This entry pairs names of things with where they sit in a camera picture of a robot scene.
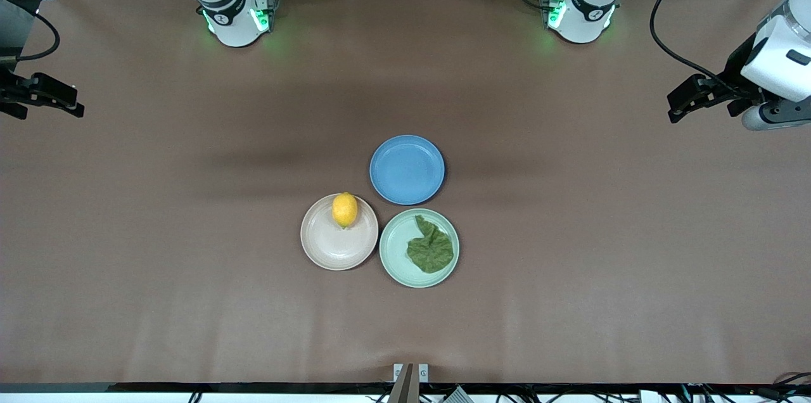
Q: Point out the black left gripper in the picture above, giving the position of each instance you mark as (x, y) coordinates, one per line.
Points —
(739, 69)

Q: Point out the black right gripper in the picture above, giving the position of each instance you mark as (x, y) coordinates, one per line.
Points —
(7, 92)

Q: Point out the green lettuce leaf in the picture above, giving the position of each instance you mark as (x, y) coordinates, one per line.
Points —
(434, 254)

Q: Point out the yellow lemon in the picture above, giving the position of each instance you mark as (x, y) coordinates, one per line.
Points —
(344, 210)

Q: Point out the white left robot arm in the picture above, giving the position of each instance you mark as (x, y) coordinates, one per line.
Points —
(586, 10)

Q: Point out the blue round plate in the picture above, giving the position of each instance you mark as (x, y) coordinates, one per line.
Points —
(407, 170)

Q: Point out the beige round plate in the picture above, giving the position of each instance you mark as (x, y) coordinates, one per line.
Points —
(329, 248)

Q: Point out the pale green round plate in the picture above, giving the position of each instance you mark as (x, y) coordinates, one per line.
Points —
(396, 251)

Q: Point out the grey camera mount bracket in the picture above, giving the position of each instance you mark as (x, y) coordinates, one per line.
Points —
(410, 374)

